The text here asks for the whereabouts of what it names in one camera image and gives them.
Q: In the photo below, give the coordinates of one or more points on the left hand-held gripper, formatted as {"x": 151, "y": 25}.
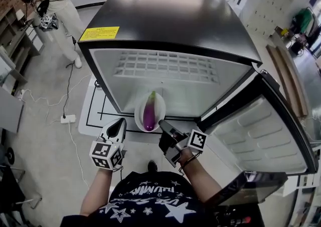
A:
{"x": 101, "y": 153}

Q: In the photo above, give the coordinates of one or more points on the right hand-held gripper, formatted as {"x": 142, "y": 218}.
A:
{"x": 198, "y": 139}

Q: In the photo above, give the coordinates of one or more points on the white round plate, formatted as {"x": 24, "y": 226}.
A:
{"x": 160, "y": 108}

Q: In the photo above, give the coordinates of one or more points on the purple eggplant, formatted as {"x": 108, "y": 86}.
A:
{"x": 148, "y": 117}

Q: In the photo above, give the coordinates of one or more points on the black mini fridge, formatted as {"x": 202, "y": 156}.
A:
{"x": 163, "y": 15}

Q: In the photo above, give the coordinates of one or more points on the person's right forearm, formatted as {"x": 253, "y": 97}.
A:
{"x": 200, "y": 181}

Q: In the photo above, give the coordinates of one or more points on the person's left forearm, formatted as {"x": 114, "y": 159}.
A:
{"x": 96, "y": 191}

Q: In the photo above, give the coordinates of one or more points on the white table with black lines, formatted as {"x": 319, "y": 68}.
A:
{"x": 92, "y": 120}

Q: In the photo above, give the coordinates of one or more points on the black wrist band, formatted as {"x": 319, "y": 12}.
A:
{"x": 189, "y": 161}

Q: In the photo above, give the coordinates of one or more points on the person's black shoe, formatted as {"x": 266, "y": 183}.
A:
{"x": 152, "y": 166}

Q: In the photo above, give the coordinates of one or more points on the white power strip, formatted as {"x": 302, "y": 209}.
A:
{"x": 68, "y": 119}

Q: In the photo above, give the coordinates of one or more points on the black star print shirt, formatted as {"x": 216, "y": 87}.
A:
{"x": 145, "y": 211}

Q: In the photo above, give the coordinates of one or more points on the black glossy case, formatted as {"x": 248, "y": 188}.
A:
{"x": 250, "y": 186}

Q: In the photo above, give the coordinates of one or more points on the grey cabinet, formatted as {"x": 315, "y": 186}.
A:
{"x": 10, "y": 113}

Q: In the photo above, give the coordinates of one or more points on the black round disc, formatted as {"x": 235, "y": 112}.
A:
{"x": 10, "y": 155}

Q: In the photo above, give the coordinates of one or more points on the white desk with drawers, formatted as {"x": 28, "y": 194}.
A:
{"x": 36, "y": 41}

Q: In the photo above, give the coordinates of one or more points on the long wooden bench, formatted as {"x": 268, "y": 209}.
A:
{"x": 288, "y": 80}

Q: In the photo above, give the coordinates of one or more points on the wooden shelf unit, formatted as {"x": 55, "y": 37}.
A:
{"x": 12, "y": 43}

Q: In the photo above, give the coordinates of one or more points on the white shelf unit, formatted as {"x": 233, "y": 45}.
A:
{"x": 301, "y": 182}

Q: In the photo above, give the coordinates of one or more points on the clothes rack with garments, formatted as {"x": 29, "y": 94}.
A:
{"x": 303, "y": 23}

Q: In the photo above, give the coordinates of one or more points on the metal frame chair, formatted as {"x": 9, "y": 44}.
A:
{"x": 35, "y": 201}

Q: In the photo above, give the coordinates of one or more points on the grey locker wall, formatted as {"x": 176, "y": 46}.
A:
{"x": 273, "y": 0}

